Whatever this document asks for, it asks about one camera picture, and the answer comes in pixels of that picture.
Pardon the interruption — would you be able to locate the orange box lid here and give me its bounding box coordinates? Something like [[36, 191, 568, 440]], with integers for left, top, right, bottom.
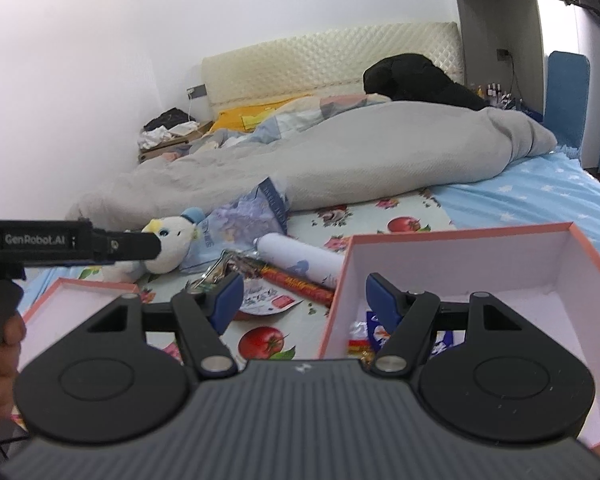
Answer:
[[18, 278, 140, 372]]

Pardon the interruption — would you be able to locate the blue chair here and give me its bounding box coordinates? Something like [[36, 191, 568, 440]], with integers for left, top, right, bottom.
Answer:
[[543, 51, 591, 159]]

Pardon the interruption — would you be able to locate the blue snack bag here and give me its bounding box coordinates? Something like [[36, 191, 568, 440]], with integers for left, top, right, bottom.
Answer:
[[365, 310, 456, 356]]

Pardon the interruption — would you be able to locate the white spray bottle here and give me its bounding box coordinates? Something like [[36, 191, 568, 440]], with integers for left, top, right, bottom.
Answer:
[[254, 233, 343, 290]]

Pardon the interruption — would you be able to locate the blue tissue pack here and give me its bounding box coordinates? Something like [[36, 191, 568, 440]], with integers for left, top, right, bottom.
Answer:
[[178, 178, 288, 273]]

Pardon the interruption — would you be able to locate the white red small packet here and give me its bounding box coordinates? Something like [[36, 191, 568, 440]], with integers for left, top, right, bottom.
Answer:
[[234, 278, 303, 321]]

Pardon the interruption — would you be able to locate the grey wardrobe shelf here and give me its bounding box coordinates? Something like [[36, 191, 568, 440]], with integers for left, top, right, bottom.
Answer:
[[456, 0, 567, 112]]

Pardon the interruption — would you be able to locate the yellow pillow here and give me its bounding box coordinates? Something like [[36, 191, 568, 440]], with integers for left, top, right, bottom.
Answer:
[[209, 94, 306, 133]]

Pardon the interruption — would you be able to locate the white blue plush toy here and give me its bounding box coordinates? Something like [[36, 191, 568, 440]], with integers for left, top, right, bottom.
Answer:
[[102, 207, 204, 283]]

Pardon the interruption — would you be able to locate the cream padded headboard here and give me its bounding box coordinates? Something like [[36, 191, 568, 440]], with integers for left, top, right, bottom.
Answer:
[[200, 22, 465, 114]]

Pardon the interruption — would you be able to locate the person left hand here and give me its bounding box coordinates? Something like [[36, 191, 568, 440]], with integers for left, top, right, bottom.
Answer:
[[0, 313, 27, 418]]

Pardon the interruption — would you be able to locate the grey blanket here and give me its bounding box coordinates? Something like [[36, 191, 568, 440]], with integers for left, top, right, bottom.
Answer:
[[67, 101, 557, 231]]

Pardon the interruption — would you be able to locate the orange box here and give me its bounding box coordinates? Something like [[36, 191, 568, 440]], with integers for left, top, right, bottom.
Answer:
[[318, 223, 600, 452]]

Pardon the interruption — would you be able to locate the black clothing pile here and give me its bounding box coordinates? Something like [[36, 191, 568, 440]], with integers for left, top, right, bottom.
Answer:
[[363, 53, 488, 110]]

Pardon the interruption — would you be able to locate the red sausage stick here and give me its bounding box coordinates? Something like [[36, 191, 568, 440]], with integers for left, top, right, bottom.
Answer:
[[246, 258, 335, 307]]

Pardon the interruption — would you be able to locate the clothes pile by wall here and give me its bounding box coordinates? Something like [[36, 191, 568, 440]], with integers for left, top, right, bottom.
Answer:
[[137, 107, 213, 164]]

